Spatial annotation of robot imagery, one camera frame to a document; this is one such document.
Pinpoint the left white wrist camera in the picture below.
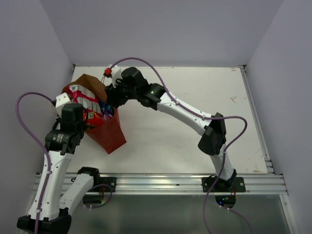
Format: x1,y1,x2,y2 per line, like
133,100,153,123
55,93,72,117

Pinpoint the aluminium rail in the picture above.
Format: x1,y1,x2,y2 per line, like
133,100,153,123
31,172,288,195
239,65,275,174

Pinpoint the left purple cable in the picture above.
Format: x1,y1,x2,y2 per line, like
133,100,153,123
16,92,58,234

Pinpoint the red paper bag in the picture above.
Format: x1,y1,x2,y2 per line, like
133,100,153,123
62,74,126,154

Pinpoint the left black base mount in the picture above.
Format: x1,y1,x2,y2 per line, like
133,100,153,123
92,177,117,193

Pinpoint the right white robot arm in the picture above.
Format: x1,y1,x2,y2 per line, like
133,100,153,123
103,66,237,192

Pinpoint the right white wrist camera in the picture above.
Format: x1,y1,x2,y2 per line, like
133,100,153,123
103,64,122,88

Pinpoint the red snack packet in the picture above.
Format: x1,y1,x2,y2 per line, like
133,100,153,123
83,109,105,130

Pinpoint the purple cable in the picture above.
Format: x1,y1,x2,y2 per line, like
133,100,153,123
16,92,58,234
108,57,255,234

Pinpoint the purple candy packet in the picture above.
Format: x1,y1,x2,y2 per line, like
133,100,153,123
99,101,115,121

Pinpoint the aluminium right side rail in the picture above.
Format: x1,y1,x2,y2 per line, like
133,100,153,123
239,65,275,174

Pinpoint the pink foil snack bag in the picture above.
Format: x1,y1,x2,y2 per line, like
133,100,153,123
65,84,101,114

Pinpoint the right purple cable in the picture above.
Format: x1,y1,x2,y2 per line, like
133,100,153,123
108,57,255,234

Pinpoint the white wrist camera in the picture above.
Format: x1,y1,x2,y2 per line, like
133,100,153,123
55,93,72,117
103,64,122,88

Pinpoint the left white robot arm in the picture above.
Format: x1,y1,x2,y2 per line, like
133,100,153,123
17,103,101,234

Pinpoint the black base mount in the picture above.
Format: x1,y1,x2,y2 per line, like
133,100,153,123
201,175,246,193
92,177,117,193

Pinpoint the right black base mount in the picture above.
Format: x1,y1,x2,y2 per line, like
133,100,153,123
201,175,246,193

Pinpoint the aluminium front rail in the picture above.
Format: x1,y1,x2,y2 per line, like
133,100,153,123
31,172,288,195

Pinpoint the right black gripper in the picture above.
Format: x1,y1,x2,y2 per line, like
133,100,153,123
105,76,139,109

